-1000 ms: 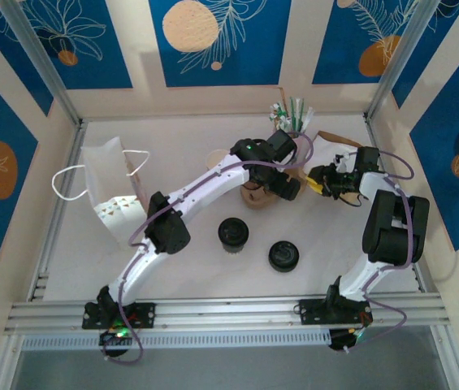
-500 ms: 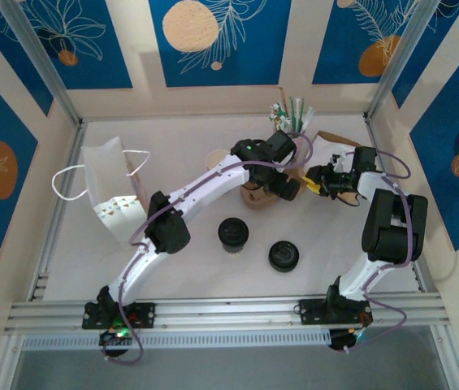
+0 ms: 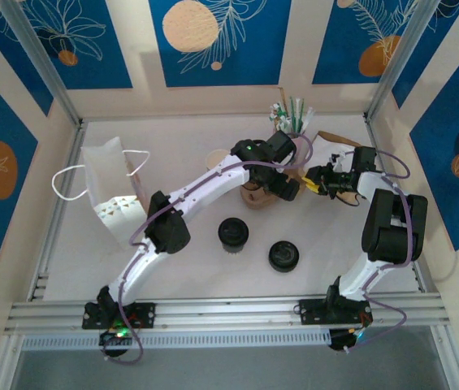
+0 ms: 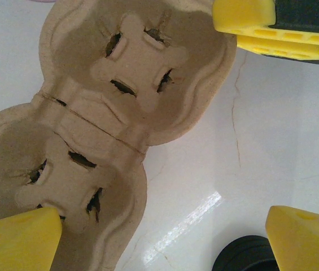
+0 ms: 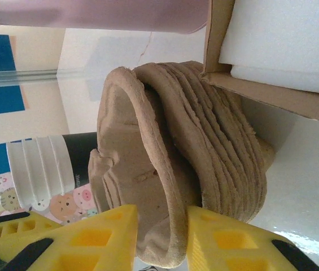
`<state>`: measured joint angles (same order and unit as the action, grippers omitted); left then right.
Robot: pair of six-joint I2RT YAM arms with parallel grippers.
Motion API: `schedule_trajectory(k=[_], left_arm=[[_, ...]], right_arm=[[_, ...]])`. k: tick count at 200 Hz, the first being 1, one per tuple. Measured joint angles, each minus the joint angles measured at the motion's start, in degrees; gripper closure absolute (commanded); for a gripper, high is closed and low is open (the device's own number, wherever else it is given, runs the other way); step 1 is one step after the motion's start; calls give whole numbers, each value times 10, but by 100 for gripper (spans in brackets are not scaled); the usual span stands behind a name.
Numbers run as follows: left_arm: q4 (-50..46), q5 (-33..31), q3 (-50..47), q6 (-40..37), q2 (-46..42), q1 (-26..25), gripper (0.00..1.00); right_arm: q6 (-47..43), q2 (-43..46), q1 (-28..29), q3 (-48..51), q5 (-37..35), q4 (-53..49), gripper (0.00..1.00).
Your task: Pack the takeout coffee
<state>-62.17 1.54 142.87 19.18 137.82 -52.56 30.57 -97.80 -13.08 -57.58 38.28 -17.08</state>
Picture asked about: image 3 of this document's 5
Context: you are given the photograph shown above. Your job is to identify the stack of paper cups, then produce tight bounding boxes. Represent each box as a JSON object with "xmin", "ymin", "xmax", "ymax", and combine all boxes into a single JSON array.
[{"xmin": 206, "ymin": 149, "xmax": 236, "ymax": 171}]

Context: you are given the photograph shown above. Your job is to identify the white paper handle bag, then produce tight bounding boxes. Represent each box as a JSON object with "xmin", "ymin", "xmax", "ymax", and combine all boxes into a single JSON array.
[{"xmin": 51, "ymin": 136, "xmax": 152, "ymax": 252}]

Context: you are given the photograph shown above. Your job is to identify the white paper napkin stack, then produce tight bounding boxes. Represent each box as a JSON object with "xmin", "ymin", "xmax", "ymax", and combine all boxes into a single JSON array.
[{"xmin": 309, "ymin": 136, "xmax": 358, "ymax": 170}]

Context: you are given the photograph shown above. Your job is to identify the black plastic cup lid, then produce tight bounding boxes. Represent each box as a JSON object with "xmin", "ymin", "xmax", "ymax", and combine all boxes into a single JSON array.
[
  {"xmin": 267, "ymin": 240, "xmax": 302, "ymax": 273},
  {"xmin": 217, "ymin": 217, "xmax": 250, "ymax": 248}
]

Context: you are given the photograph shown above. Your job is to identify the grey slotted cable duct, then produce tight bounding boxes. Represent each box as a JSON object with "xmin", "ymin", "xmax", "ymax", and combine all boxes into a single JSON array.
[{"xmin": 19, "ymin": 327, "xmax": 332, "ymax": 351}]

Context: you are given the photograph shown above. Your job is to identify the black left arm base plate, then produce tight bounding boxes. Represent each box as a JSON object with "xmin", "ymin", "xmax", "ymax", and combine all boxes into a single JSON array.
[{"xmin": 81, "ymin": 301, "xmax": 157, "ymax": 331}]

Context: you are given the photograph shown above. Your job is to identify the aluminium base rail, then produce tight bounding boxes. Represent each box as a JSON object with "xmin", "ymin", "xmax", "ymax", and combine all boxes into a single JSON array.
[{"xmin": 3, "ymin": 292, "xmax": 453, "ymax": 336}]

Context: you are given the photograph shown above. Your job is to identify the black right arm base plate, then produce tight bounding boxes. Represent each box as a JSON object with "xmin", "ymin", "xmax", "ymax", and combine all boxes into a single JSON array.
[{"xmin": 298, "ymin": 298, "xmax": 373, "ymax": 326}]

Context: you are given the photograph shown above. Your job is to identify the black controller board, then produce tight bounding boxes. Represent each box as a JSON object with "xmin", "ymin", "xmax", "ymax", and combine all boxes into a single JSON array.
[{"xmin": 97, "ymin": 324, "xmax": 133, "ymax": 359}]

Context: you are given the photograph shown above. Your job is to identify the aluminium frame post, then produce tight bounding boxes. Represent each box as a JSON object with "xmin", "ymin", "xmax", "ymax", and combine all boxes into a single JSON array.
[
  {"xmin": 363, "ymin": 0, "xmax": 444, "ymax": 125},
  {"xmin": 0, "ymin": 0, "xmax": 84, "ymax": 127}
]

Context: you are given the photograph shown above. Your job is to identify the brown cardboard cup carrier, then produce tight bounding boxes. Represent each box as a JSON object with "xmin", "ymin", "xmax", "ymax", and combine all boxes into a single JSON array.
[{"xmin": 240, "ymin": 164, "xmax": 310, "ymax": 211}]

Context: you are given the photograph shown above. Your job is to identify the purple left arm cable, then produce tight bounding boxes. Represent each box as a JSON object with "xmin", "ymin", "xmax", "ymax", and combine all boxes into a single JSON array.
[{"xmin": 101, "ymin": 133, "xmax": 318, "ymax": 365}]

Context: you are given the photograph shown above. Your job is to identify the pink straw holder cup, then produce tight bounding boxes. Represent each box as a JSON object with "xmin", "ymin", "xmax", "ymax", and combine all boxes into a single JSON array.
[{"xmin": 292, "ymin": 129, "xmax": 310, "ymax": 170}]

